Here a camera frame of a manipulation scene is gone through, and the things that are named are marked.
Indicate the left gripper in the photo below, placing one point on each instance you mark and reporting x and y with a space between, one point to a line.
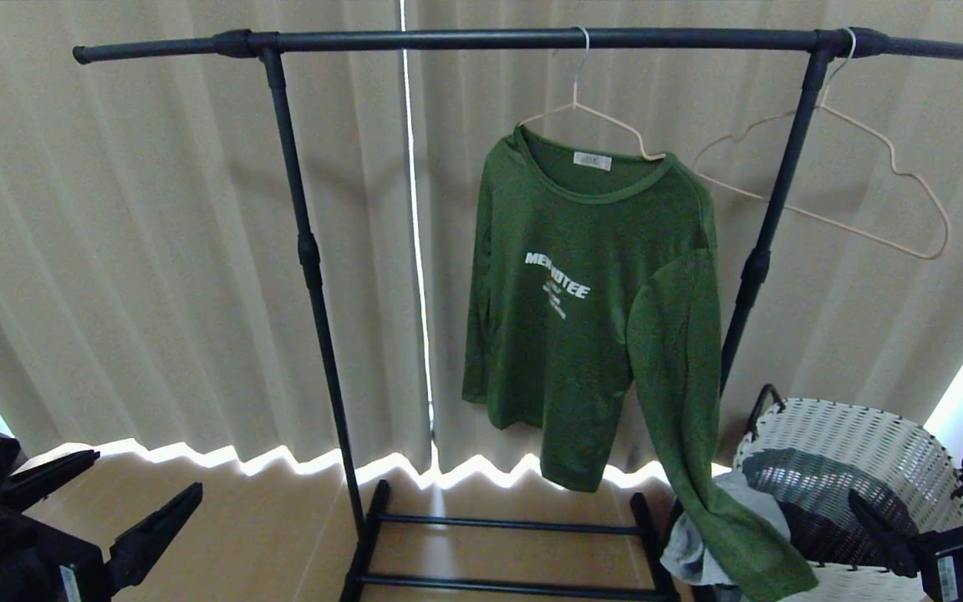
22 568

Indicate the black clothes rack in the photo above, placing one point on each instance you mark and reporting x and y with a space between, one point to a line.
532 38

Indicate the white laundry basket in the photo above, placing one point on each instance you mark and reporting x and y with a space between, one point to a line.
858 435

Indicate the green printed t-shirt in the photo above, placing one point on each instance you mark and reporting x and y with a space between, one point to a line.
582 351

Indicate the pale grey shorts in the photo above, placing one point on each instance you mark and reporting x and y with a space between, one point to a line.
749 502

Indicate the pink clothes hanger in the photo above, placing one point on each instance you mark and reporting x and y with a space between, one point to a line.
946 238
575 94

